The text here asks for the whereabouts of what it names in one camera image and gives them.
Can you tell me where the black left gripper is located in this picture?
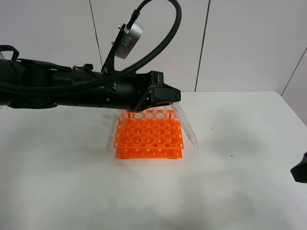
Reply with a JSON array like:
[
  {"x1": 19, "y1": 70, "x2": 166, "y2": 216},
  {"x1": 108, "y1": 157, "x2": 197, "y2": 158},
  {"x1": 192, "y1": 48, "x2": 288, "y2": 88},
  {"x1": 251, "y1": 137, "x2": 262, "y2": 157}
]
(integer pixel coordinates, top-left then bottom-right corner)
[{"x1": 101, "y1": 70, "x2": 181, "y2": 112}]

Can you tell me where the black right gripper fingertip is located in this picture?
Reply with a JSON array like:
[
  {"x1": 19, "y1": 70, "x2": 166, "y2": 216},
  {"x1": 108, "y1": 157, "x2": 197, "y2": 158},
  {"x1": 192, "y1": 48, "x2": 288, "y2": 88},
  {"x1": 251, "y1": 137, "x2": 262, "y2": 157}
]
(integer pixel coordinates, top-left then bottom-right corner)
[{"x1": 290, "y1": 153, "x2": 307, "y2": 184}]

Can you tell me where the test tube with teal cap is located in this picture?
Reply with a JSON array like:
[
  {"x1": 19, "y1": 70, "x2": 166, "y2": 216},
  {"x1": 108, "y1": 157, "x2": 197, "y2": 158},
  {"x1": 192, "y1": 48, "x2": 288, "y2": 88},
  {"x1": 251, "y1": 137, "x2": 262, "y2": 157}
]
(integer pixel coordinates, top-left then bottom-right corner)
[{"x1": 170, "y1": 102, "x2": 199, "y2": 149}]

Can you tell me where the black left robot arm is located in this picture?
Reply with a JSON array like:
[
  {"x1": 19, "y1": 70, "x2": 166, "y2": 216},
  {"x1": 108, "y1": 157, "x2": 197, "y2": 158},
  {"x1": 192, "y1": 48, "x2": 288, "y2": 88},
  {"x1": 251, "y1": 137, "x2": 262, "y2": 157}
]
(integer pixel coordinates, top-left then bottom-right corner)
[{"x1": 0, "y1": 45, "x2": 181, "y2": 112}]

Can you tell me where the second row left tube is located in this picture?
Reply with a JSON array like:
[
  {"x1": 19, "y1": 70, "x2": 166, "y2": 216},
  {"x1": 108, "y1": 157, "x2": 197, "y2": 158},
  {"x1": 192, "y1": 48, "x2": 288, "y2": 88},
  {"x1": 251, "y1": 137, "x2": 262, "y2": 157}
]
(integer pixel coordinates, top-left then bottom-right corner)
[{"x1": 119, "y1": 109, "x2": 127, "y2": 126}]

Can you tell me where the orange test tube rack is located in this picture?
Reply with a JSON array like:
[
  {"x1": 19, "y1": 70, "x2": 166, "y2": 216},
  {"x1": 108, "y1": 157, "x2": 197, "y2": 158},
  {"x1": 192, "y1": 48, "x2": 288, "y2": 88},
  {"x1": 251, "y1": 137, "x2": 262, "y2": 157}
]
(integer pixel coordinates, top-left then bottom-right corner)
[{"x1": 113, "y1": 109, "x2": 184, "y2": 160}]

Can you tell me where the black camera cable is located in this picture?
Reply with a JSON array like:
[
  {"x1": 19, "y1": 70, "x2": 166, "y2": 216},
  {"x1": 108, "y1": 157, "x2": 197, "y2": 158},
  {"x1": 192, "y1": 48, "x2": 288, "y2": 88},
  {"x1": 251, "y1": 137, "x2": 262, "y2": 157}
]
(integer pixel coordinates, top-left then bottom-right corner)
[{"x1": 0, "y1": 0, "x2": 182, "y2": 93}]

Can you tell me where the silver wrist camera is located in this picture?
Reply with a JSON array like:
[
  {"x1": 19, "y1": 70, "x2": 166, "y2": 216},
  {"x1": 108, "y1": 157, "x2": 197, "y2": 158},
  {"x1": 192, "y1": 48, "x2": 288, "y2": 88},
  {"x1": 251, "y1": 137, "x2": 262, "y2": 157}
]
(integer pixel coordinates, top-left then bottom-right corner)
[{"x1": 115, "y1": 22, "x2": 143, "y2": 59}]

